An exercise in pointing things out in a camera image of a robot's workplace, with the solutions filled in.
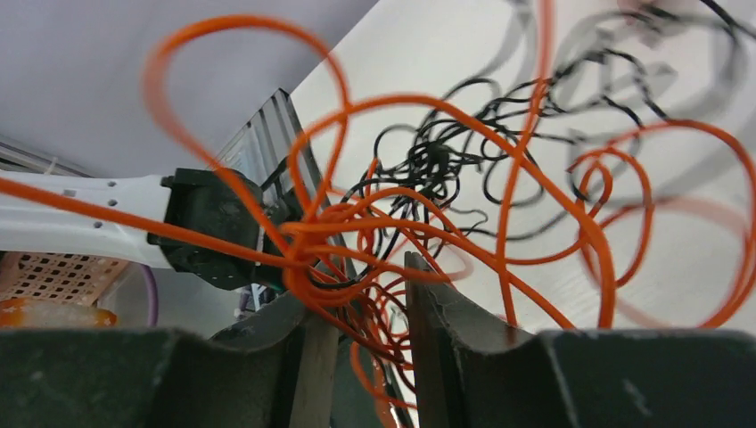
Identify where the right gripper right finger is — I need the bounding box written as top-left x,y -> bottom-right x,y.
407,280 -> 755,427

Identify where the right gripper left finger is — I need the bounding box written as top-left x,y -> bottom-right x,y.
1,294 -> 339,427

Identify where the black cable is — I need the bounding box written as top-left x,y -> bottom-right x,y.
259,0 -> 756,291

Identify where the orange cable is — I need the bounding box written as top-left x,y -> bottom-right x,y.
0,0 -> 756,428

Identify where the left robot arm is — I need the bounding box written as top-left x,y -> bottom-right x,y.
1,169 -> 284,292

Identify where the aluminium frame rail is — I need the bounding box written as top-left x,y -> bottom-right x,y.
217,88 -> 322,204

